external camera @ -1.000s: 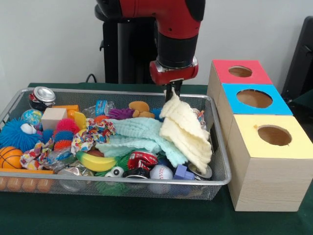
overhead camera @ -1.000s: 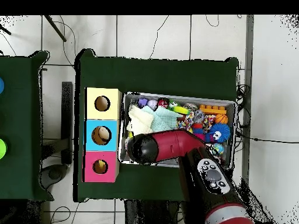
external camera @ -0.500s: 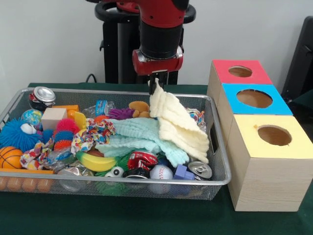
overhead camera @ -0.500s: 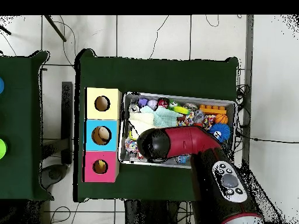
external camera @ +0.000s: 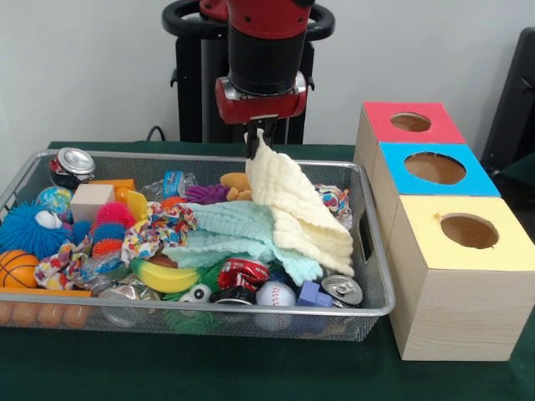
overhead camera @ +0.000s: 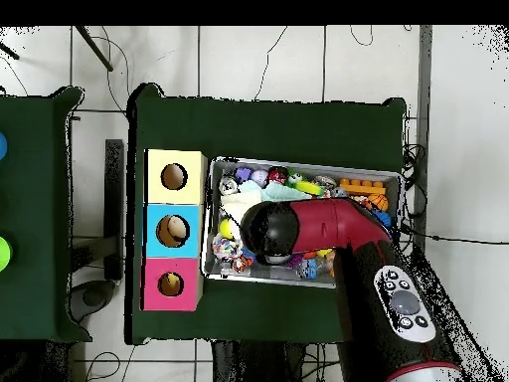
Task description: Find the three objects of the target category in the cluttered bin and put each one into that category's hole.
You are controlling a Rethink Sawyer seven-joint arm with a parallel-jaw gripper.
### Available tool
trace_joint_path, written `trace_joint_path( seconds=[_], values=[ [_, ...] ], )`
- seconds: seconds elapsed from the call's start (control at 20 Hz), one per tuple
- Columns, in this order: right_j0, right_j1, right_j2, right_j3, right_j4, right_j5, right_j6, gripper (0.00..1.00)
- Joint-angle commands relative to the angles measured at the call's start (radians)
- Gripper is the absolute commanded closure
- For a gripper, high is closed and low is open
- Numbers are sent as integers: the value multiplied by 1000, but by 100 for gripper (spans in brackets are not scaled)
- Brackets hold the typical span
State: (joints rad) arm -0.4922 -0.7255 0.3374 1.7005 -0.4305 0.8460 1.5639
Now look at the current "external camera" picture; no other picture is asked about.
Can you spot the shallow clear mesh bin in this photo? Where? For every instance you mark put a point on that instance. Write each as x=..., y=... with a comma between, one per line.
x=125, y=322

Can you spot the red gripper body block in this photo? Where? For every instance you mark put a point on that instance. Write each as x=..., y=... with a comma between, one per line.
x=259, y=110

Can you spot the small blue toy brick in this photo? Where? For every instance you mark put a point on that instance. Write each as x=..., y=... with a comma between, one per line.
x=313, y=294

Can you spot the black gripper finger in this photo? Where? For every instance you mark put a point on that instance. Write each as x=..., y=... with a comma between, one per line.
x=271, y=127
x=252, y=140

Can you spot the dark green table cloth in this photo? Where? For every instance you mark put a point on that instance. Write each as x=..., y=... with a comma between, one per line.
x=251, y=368

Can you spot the silver crushed can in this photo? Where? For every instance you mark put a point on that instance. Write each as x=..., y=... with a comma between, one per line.
x=343, y=290

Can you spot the white toy baseball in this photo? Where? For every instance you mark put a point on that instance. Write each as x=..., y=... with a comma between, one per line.
x=276, y=295

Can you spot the pale wooden cube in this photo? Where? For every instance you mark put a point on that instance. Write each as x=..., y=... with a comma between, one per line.
x=90, y=203

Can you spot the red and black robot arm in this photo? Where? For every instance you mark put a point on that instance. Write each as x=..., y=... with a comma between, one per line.
x=266, y=58

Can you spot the red crushed can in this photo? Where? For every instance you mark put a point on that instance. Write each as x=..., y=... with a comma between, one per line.
x=242, y=271

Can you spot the cream knitted cloth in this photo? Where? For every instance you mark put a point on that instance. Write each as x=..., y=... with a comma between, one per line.
x=297, y=209

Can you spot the mint green knitted cloth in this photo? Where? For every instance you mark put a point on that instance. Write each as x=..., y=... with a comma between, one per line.
x=234, y=234

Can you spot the yellow toy banana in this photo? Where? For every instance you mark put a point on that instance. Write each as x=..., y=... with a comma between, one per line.
x=163, y=277

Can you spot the silver topped dark can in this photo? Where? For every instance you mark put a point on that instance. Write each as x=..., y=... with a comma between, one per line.
x=73, y=163

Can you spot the wooden box with three holes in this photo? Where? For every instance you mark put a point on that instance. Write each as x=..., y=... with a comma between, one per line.
x=451, y=292

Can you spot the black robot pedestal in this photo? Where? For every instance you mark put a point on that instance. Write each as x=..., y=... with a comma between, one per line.
x=192, y=83

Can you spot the orange toy basketball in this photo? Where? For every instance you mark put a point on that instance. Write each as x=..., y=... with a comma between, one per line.
x=17, y=269

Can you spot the blue spiky ball with eyes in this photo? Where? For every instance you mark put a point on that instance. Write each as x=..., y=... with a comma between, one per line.
x=25, y=232

